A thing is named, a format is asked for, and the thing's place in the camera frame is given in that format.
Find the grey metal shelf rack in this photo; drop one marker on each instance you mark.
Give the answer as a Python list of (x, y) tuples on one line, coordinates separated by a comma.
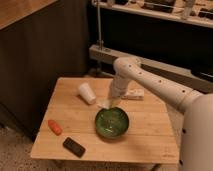
[(164, 47)]

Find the orange carrot toy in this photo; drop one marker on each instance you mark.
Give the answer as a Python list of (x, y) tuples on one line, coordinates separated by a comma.
[(54, 127)]

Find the green ceramic bowl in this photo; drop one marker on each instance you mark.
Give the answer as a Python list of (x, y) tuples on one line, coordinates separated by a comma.
[(111, 123)]

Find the white sponge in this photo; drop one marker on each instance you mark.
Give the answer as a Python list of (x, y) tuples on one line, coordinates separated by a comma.
[(105, 103)]

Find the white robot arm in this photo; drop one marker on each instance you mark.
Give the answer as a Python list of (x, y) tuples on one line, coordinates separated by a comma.
[(196, 149)]

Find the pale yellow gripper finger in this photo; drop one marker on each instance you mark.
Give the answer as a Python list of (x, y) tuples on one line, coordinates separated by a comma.
[(115, 102)]

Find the dark wooden cabinet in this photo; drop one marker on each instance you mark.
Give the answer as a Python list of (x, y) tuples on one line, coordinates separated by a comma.
[(34, 53)]

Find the white plastic bottle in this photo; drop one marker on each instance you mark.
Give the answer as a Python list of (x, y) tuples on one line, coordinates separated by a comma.
[(134, 94)]

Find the black rectangular phone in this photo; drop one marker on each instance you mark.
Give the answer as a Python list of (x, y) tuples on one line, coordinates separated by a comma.
[(74, 147)]

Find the white paper cup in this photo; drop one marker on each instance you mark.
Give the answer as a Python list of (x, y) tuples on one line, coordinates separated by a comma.
[(85, 91)]

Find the small wooden table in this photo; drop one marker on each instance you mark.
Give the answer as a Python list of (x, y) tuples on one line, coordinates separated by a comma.
[(148, 140)]

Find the white ribbed gripper body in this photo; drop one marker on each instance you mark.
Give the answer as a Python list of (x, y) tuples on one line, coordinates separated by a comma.
[(118, 87)]

